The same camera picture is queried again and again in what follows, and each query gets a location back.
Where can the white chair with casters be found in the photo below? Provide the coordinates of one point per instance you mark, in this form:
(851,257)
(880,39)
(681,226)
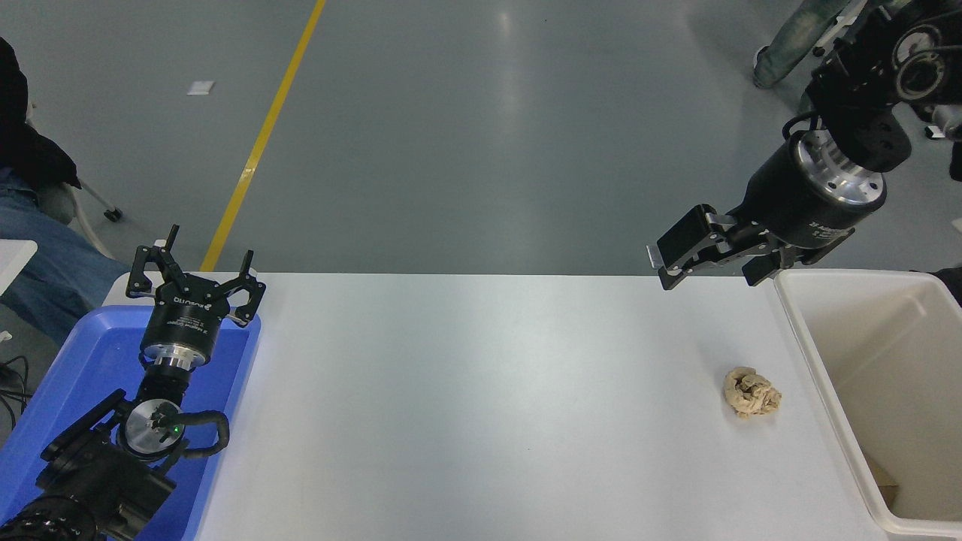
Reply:
(94,199)

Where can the large pale plastic bin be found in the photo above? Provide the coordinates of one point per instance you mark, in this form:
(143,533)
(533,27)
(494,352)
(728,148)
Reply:
(827,391)

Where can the tan paper ball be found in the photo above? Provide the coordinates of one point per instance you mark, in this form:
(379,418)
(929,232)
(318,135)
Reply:
(751,392)

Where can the metal floor plate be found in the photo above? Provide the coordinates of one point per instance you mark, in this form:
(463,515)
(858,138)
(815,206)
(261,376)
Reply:
(652,257)

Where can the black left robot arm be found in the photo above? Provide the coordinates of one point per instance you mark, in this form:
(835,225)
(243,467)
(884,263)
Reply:
(90,473)

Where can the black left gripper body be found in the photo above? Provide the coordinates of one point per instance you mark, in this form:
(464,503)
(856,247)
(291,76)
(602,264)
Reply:
(184,319)

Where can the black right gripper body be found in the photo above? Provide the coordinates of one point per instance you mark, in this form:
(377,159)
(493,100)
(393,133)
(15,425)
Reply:
(789,203)

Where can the standing person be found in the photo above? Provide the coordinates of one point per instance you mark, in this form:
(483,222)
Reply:
(789,45)

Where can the small white side table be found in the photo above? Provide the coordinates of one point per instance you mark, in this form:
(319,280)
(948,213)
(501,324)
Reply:
(13,259)

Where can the seated person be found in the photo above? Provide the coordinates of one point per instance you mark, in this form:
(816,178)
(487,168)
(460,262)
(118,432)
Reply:
(45,263)

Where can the blue plastic tray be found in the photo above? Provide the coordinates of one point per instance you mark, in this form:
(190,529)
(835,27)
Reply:
(90,353)

